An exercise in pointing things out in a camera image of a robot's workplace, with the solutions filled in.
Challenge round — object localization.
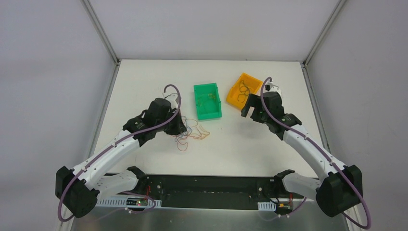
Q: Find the blue wire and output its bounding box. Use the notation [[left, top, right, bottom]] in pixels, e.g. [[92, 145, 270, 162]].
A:
[[174, 124, 193, 141]]

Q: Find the dark wire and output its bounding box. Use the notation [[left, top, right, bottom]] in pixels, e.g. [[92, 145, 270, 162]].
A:
[[237, 80, 254, 104]]

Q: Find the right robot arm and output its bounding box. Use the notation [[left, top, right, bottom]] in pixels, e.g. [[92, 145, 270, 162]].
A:
[[241, 92, 366, 217]]

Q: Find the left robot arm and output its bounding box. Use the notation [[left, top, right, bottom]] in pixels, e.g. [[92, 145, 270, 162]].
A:
[[55, 94, 186, 222]]

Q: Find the orange plastic bin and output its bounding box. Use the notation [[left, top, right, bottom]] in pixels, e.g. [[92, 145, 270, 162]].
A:
[[226, 73, 262, 110]]

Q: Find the green plastic bin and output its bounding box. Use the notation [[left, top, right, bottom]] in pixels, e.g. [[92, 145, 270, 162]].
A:
[[193, 83, 222, 120]]

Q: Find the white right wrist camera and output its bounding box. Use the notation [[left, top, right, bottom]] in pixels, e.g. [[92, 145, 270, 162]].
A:
[[265, 82, 282, 96]]

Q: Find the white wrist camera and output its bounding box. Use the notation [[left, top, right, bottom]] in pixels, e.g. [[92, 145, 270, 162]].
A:
[[265, 82, 282, 96], [163, 93, 179, 109]]

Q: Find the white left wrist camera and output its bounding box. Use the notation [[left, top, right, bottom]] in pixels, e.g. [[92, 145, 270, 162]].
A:
[[163, 93, 179, 109]]

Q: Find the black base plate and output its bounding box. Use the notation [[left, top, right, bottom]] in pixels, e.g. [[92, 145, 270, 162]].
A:
[[131, 174, 302, 210]]

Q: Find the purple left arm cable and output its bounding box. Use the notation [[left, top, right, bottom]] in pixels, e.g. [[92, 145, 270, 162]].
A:
[[57, 84, 182, 223]]

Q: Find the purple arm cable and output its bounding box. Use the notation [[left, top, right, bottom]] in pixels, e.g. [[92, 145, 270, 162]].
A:
[[259, 76, 372, 230], [57, 84, 182, 223]]

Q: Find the white slotted cable duct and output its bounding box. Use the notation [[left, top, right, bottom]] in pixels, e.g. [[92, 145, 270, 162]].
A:
[[96, 196, 162, 208]]

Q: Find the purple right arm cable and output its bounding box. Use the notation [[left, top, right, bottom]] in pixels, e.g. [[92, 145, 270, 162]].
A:
[[259, 76, 372, 230]]

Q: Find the aluminium frame right rail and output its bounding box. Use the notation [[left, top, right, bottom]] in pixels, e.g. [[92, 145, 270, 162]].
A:
[[301, 0, 366, 231]]

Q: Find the aluminium frame rail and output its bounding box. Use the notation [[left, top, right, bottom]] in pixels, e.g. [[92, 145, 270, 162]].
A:
[[55, 0, 120, 231], [301, 0, 366, 231]]

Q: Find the aluminium frame left rail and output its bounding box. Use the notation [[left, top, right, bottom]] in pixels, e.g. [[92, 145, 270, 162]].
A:
[[55, 0, 120, 231]]

